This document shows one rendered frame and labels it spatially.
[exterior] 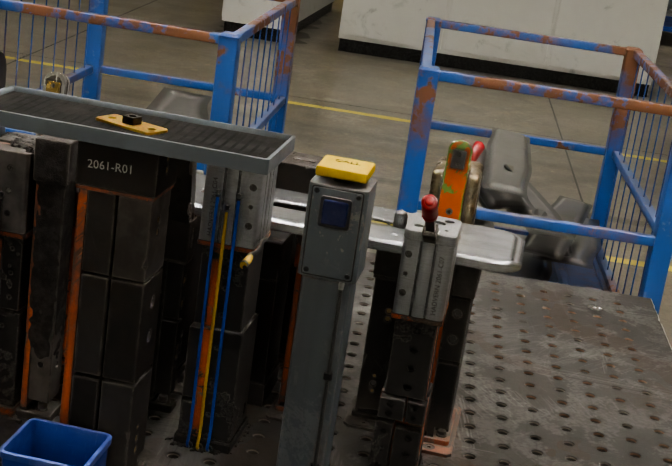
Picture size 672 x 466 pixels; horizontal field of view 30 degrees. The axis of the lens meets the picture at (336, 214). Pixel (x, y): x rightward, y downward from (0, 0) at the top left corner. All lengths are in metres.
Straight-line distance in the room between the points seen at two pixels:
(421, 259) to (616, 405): 0.63
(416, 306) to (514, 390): 0.51
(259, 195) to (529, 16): 8.11
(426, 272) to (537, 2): 8.10
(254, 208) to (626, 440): 0.73
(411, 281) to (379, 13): 8.10
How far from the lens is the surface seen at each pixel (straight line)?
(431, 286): 1.60
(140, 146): 1.43
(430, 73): 3.54
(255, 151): 1.44
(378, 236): 1.73
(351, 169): 1.42
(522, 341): 2.32
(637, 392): 2.19
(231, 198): 1.61
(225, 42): 3.64
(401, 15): 9.65
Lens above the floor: 1.51
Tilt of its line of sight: 16 degrees down
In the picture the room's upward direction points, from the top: 8 degrees clockwise
